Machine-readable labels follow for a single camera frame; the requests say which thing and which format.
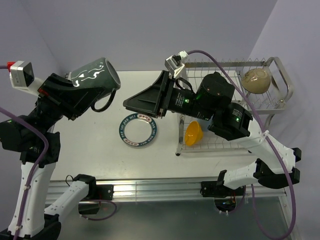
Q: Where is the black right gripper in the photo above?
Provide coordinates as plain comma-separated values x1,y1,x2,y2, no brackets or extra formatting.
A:
122,69,213,121

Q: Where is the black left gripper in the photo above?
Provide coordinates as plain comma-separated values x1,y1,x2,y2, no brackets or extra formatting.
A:
29,72,105,135

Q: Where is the orange plastic bowl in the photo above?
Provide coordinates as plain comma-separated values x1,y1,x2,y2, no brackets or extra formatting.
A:
184,121,204,147

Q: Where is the beige floral ceramic bowl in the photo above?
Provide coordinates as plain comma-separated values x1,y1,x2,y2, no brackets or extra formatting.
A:
241,68,271,94

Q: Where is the blue plastic cup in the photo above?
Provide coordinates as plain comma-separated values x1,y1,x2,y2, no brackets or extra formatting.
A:
198,119,210,132

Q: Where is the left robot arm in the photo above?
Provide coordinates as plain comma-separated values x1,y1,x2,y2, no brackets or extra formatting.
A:
0,69,121,240

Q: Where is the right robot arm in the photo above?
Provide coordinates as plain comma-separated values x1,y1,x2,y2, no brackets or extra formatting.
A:
123,71,302,198

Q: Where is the stainless steel dish rack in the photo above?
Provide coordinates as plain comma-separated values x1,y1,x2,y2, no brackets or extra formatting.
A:
174,56,295,157

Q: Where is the white plate green rim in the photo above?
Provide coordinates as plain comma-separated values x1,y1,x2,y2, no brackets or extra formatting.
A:
118,113,158,148

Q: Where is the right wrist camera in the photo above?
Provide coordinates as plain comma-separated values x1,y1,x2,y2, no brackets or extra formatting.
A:
164,50,188,80

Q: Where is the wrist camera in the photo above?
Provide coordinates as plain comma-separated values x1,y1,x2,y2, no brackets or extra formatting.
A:
9,60,43,96
164,50,188,80

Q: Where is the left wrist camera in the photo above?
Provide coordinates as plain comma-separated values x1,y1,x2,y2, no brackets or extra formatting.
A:
9,60,43,96

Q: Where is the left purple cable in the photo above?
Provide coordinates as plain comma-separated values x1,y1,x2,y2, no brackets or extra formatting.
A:
0,63,117,240

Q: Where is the purple cable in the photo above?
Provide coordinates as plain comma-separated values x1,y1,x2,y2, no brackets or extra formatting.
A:
186,49,297,240
0,63,117,240

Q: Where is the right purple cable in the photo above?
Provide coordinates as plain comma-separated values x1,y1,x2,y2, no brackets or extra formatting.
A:
186,49,297,240

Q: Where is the aluminium mounting rail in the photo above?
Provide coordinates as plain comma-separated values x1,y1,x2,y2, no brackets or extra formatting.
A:
45,178,287,205

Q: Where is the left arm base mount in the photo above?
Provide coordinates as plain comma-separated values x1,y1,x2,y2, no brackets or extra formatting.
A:
97,184,114,201

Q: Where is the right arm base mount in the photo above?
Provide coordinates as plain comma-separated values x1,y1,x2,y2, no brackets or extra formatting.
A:
200,181,246,199

